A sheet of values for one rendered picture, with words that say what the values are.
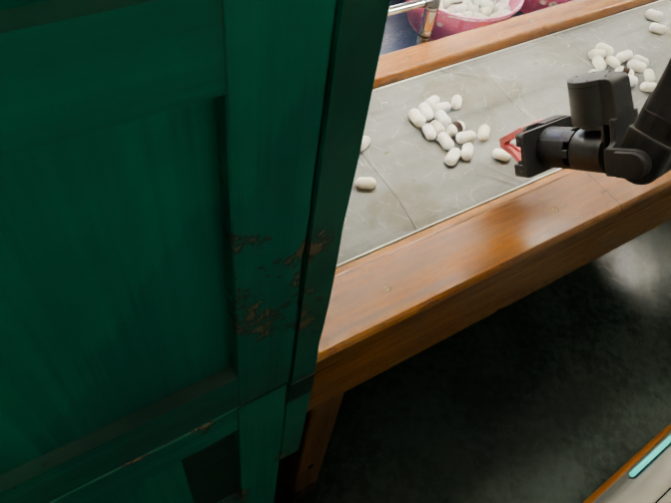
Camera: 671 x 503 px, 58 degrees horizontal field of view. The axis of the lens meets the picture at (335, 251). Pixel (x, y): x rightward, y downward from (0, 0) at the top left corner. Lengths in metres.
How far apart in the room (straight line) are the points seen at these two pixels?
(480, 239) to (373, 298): 0.20
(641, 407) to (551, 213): 0.95
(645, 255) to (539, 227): 1.21
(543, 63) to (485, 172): 0.35
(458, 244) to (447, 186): 0.14
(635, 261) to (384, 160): 1.26
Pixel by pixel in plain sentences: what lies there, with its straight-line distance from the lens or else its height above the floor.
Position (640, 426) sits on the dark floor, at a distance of 1.81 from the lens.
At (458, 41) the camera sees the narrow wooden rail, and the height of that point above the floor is 0.76.
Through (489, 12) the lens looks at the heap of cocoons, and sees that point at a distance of 1.42.
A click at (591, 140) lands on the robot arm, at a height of 0.93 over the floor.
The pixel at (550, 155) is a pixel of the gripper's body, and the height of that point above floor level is 0.88.
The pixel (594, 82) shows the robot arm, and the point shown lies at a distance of 0.83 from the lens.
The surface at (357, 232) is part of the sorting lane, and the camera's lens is 0.89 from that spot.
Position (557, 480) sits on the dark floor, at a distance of 1.65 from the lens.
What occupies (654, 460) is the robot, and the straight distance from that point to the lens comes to 1.48.
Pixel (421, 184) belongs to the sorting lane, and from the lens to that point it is 0.98.
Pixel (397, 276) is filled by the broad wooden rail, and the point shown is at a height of 0.76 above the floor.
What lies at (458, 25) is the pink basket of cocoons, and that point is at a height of 0.74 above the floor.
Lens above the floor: 1.44
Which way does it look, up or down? 54 degrees down
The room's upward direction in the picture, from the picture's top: 11 degrees clockwise
